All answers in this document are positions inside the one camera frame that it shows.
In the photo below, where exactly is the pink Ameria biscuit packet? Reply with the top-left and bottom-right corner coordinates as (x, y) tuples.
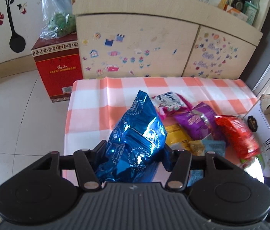
(151, 91), (193, 119)

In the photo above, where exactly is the blue foil snack bag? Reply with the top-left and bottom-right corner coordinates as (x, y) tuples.
(96, 90), (167, 183)

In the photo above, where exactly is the red cardboard carton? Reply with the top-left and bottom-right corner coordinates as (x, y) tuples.
(31, 33), (83, 102)

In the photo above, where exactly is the purple snack bag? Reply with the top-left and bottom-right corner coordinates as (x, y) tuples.
(174, 102), (224, 141)

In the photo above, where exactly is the yellow snack bag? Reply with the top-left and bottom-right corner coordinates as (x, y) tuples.
(165, 124), (192, 152)

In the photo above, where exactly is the green glass bottle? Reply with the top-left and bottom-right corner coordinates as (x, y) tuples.
(243, 0), (259, 25)

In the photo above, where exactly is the orange white checkered tablecloth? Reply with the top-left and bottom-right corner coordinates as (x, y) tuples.
(62, 76), (265, 187)

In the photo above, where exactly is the beige sticker-covered cabinet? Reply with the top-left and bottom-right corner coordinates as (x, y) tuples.
(72, 0), (270, 79)

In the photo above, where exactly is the clear plastic bag with greens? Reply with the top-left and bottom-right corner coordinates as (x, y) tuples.
(39, 0), (76, 39)

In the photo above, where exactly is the light blue snack packet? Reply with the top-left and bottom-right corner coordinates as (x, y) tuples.
(188, 139), (226, 186)

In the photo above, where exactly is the red snack bag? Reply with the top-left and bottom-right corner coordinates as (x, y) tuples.
(215, 115), (260, 160)

